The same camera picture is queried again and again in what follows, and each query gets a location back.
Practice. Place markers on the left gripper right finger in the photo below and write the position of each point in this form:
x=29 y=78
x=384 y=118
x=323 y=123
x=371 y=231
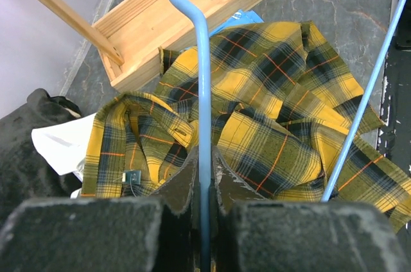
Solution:
x=256 y=234

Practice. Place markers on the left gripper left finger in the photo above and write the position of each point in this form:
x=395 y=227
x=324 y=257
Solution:
x=150 y=233

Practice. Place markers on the yellow plaid shirt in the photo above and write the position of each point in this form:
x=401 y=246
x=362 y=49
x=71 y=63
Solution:
x=282 y=103

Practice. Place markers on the light blue wire hanger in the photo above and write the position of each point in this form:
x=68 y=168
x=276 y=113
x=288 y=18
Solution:
x=204 y=96

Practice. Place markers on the white shirt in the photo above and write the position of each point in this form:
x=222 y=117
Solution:
x=64 y=146

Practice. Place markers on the black flower-pattern garment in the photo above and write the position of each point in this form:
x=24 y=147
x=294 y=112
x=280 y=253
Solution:
x=25 y=173

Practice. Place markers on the wooden clothes rack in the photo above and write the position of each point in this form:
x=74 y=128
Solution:
x=128 y=37

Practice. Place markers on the blue folded cloth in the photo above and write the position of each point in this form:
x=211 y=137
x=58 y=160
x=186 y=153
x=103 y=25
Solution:
x=238 y=18

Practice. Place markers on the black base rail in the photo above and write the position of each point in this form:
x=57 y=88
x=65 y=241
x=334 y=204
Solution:
x=394 y=136

